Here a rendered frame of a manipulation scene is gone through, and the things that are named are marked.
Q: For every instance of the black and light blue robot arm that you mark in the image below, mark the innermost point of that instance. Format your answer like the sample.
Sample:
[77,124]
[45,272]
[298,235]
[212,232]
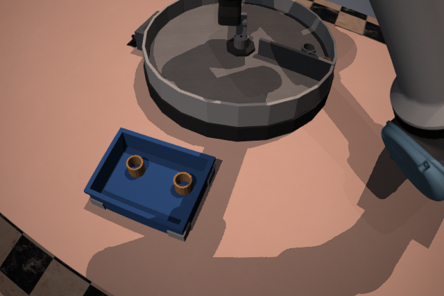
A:
[414,34]

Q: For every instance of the blue plastic crate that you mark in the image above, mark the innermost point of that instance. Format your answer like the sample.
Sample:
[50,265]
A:
[151,199]

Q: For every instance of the grey round turntable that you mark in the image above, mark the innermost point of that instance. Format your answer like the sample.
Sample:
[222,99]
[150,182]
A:
[189,58]

